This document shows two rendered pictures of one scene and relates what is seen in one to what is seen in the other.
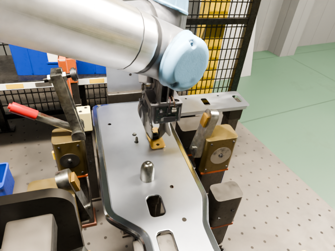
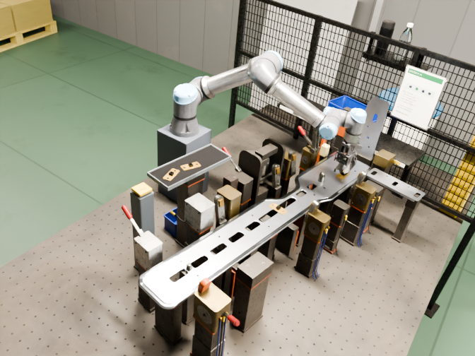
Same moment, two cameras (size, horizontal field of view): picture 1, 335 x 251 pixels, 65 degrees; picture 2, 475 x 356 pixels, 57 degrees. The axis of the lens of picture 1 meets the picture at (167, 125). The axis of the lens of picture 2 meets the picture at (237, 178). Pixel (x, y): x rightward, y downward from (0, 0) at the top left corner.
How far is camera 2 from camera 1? 173 cm
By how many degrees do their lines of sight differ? 47
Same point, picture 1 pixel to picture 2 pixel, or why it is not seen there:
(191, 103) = (384, 179)
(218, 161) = (359, 202)
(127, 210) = (302, 181)
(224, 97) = (409, 189)
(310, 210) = (410, 293)
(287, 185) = (418, 278)
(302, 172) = not seen: outside the picture
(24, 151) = not seen: hidden behind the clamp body
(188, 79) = (325, 135)
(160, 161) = (333, 181)
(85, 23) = (302, 111)
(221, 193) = (338, 203)
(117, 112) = not seen: hidden behind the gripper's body
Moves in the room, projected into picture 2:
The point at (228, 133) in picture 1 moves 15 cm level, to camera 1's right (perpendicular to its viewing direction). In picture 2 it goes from (369, 190) to (391, 209)
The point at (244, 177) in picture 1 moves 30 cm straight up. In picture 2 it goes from (398, 254) to (418, 210)
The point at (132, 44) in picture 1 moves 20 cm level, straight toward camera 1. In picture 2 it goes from (312, 119) to (278, 129)
